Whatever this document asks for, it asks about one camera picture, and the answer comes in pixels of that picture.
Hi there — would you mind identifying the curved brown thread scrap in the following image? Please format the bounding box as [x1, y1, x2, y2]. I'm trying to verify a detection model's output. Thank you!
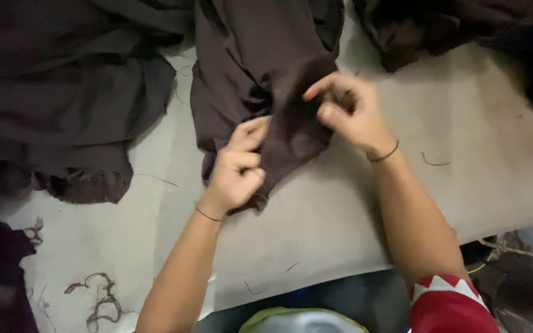
[421, 151, 452, 167]

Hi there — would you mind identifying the wooden stick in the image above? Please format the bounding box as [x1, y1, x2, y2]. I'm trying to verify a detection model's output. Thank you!
[477, 238, 533, 262]

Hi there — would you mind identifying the person's left hand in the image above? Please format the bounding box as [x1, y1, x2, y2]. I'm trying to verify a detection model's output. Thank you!
[196, 116, 272, 221]

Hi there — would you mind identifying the short dark thread scrap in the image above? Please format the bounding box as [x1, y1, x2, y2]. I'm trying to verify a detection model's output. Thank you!
[243, 279, 270, 296]

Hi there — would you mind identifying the dark brown crumpled garment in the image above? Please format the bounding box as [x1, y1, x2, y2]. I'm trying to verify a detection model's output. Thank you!
[352, 0, 533, 116]

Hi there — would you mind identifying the large brown thread tangle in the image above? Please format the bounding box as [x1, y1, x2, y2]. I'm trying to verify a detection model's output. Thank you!
[64, 272, 126, 333]

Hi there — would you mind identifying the thin dark wrist thread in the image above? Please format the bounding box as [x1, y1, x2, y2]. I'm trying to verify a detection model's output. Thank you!
[195, 207, 224, 223]

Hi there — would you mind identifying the grey plastic seat green rim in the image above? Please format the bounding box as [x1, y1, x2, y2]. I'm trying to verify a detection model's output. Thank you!
[238, 306, 370, 333]

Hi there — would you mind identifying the red white zigzag sleeve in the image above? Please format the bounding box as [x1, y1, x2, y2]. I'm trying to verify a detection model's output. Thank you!
[407, 274, 501, 333]

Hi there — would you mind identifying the black wrist band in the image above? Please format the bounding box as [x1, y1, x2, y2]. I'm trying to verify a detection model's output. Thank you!
[367, 140, 400, 163]

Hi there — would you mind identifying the brown fabric garment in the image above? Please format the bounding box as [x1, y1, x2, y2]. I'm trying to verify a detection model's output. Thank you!
[190, 0, 346, 216]

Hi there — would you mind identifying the person's right hand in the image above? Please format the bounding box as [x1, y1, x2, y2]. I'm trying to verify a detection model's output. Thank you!
[302, 72, 400, 162]

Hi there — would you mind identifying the long thin thread scrap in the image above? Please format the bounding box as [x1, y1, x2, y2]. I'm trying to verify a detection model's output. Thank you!
[133, 173, 180, 188]

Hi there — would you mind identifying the large brown fabric pile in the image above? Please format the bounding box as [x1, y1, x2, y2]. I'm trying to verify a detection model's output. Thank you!
[0, 0, 196, 207]

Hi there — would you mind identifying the yellow cable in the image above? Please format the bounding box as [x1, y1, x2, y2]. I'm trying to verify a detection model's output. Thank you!
[467, 252, 494, 274]

